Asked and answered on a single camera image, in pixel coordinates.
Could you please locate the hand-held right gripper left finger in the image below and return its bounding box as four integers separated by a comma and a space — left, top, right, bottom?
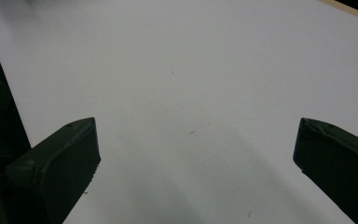
5, 117, 102, 224

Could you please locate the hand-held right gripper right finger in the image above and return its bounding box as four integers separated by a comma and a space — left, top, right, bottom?
292, 117, 358, 224

